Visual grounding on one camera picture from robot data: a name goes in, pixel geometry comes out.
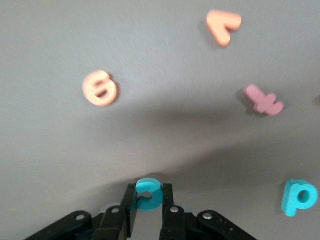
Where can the pink letter t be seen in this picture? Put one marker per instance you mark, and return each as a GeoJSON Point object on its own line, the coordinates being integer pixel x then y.
{"type": "Point", "coordinates": [263, 101]}

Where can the teal letter p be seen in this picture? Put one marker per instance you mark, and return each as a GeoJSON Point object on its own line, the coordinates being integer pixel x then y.
{"type": "Point", "coordinates": [290, 200]}

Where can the teal letter c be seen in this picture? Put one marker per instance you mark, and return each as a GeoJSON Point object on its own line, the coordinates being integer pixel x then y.
{"type": "Point", "coordinates": [152, 202]}

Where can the orange letter v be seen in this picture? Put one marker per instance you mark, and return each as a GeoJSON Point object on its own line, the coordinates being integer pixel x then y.
{"type": "Point", "coordinates": [220, 27]}

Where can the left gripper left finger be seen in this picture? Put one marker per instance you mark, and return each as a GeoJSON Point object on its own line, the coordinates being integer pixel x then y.
{"type": "Point", "coordinates": [110, 225]}

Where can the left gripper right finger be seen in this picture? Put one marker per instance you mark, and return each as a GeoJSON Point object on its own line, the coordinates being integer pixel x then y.
{"type": "Point", "coordinates": [175, 225]}

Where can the orange letter e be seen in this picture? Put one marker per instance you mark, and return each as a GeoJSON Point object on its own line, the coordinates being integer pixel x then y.
{"type": "Point", "coordinates": [90, 92]}

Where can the brown table cover sheet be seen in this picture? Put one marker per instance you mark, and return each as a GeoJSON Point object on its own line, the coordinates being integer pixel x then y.
{"type": "Point", "coordinates": [50, 150]}

